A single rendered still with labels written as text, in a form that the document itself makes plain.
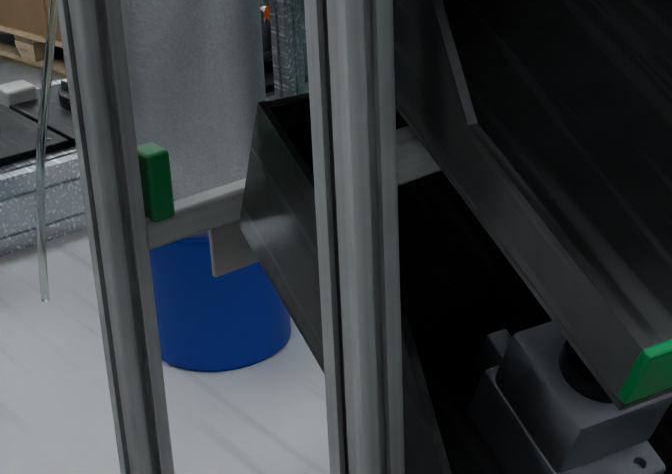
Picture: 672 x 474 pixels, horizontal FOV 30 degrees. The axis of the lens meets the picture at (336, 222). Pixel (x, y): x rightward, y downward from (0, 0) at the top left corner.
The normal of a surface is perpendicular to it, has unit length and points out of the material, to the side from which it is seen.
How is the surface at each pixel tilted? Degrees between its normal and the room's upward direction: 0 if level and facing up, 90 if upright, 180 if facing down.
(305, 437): 0
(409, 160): 90
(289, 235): 90
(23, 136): 0
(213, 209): 90
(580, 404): 25
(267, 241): 90
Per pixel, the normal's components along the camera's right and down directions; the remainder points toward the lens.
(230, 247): 0.62, 0.30
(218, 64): 0.41, 0.36
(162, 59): -0.36, 0.39
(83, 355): -0.04, -0.91
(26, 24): -0.70, 0.33
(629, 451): 0.16, -0.69
